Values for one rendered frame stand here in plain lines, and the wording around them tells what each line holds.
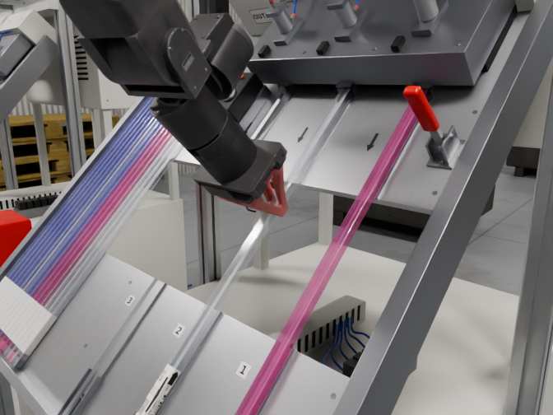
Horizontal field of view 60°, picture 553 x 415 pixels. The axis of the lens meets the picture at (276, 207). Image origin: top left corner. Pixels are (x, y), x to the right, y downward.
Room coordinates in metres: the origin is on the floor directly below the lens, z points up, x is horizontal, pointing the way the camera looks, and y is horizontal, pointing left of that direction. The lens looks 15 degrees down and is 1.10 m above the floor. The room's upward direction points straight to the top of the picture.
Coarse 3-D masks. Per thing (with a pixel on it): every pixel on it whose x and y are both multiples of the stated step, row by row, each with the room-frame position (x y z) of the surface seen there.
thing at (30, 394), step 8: (0, 352) 0.60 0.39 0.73; (0, 360) 0.57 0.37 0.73; (0, 368) 0.56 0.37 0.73; (8, 368) 0.55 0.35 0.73; (16, 368) 0.57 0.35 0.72; (8, 376) 0.54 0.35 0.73; (16, 376) 0.53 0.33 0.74; (24, 376) 0.55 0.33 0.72; (16, 384) 0.52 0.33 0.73; (24, 384) 0.52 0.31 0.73; (32, 384) 0.54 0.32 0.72; (24, 392) 0.51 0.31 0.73; (32, 392) 0.51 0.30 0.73; (24, 400) 0.50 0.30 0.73; (32, 400) 0.49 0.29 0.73; (40, 400) 0.49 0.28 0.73; (32, 408) 0.48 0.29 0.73; (40, 408) 0.47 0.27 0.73; (48, 408) 0.48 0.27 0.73
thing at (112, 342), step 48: (96, 288) 0.62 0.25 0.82; (144, 288) 0.57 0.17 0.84; (48, 336) 0.60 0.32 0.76; (96, 336) 0.55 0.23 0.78; (144, 336) 0.51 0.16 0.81; (240, 336) 0.45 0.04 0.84; (48, 384) 0.53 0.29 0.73; (96, 384) 0.48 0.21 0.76; (144, 384) 0.46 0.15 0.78; (192, 384) 0.43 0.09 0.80; (240, 384) 0.40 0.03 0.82; (288, 384) 0.38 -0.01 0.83; (336, 384) 0.36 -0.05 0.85
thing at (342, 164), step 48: (288, 96) 0.73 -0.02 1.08; (336, 96) 0.67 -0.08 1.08; (384, 96) 0.62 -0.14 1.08; (480, 96) 0.54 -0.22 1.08; (288, 144) 0.65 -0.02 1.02; (336, 144) 0.60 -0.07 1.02; (384, 144) 0.56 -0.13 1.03; (336, 192) 0.54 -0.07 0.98; (384, 192) 0.50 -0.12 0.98; (432, 192) 0.47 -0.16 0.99
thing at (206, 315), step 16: (336, 112) 0.63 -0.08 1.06; (320, 128) 0.62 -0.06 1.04; (320, 144) 0.61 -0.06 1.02; (304, 160) 0.59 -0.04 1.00; (288, 176) 0.58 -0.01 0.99; (288, 192) 0.57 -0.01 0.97; (256, 224) 0.54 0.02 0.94; (256, 240) 0.53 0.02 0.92; (240, 256) 0.52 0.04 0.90; (240, 272) 0.51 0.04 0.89; (224, 288) 0.49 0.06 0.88; (208, 304) 0.49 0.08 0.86; (208, 320) 0.47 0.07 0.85; (192, 336) 0.46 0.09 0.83; (176, 352) 0.46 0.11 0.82; (192, 352) 0.46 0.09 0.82; (176, 368) 0.44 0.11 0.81
